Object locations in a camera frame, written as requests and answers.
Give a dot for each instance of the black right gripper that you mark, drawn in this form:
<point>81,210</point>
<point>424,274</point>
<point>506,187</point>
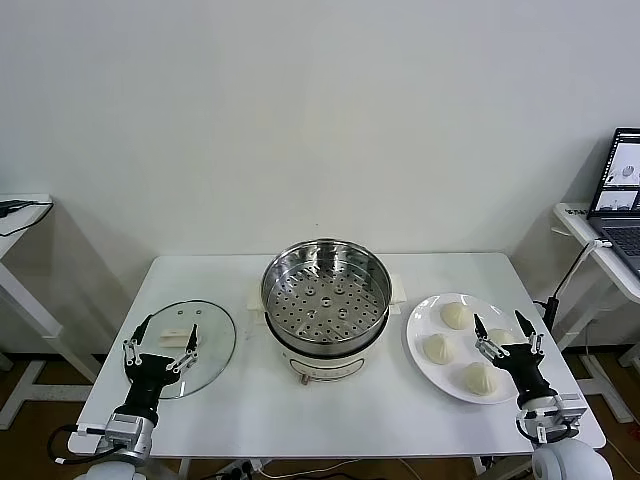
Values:
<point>522,367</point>

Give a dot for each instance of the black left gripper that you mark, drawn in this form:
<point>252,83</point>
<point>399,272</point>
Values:
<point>152,372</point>

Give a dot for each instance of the white steamed baozi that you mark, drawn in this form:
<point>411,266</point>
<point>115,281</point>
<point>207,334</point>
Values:
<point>455,316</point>
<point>500,336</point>
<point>440,348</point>
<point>479,379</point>

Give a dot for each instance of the round glass pot lid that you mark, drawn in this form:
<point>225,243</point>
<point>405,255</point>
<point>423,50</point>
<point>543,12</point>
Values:
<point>215,340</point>

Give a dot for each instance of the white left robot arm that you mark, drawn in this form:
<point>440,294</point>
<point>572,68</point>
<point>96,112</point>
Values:
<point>110,472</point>

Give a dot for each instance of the perforated steel steamer basket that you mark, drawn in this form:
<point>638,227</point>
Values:
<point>325,320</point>

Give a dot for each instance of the round white plate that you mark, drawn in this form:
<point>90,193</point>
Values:
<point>430,370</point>

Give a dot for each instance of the white side table with laptop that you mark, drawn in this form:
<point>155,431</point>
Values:
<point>585,235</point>

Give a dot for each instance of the open dark laptop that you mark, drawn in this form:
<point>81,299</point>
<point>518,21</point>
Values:
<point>620,230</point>

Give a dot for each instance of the white electric pot base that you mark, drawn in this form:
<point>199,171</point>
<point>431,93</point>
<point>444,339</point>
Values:
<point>325,367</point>

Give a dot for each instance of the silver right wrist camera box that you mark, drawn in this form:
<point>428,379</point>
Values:
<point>550,412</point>

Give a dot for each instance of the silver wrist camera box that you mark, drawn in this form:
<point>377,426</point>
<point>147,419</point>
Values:
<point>550,412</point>
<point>127,435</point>

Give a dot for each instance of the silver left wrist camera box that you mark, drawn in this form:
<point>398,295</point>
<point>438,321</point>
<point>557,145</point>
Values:
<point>127,435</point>

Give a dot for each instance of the white table leg frame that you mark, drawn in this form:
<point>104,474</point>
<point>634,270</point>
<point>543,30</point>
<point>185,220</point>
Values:
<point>170,469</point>

